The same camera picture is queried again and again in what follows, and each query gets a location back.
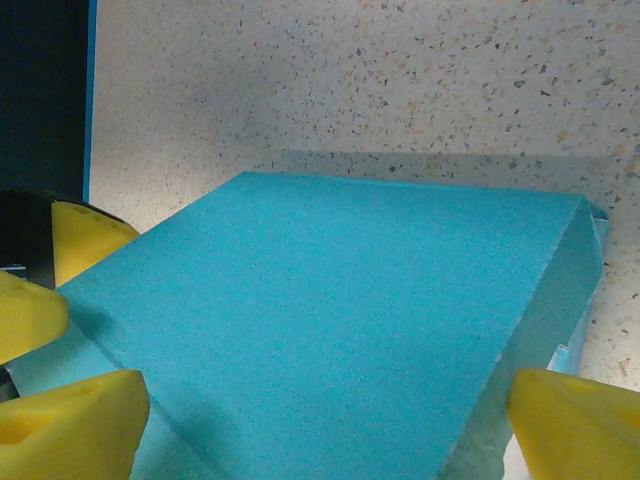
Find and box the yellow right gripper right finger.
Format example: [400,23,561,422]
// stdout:
[507,368,640,480]

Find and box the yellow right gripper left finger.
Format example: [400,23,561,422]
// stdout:
[0,368,151,480]

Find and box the teal paper box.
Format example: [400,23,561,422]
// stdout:
[7,171,610,480]

